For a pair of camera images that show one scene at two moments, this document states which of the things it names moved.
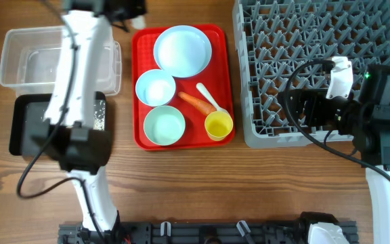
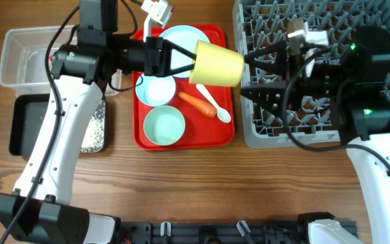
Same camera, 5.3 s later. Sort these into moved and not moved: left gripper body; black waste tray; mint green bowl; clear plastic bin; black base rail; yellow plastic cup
Moved: yellow plastic cup; left gripper body
Not moved: black base rail; mint green bowl; black waste tray; clear plastic bin
